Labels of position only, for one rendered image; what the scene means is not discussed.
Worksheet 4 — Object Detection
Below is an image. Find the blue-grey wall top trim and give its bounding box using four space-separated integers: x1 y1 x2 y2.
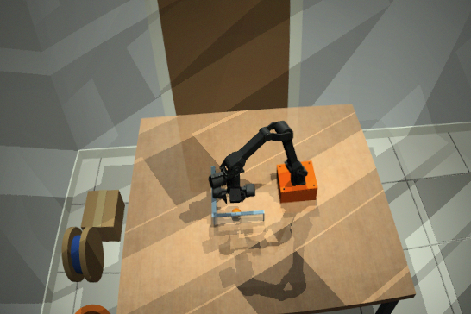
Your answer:
211 166 264 221

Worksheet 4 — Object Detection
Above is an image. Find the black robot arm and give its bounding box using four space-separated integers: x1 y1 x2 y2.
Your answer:
208 121 308 204

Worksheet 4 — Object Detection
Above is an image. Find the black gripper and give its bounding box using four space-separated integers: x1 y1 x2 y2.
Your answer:
212 182 255 204

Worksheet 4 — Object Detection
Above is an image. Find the clear low l-shaped wall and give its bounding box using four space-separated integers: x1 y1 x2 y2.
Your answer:
213 214 263 225

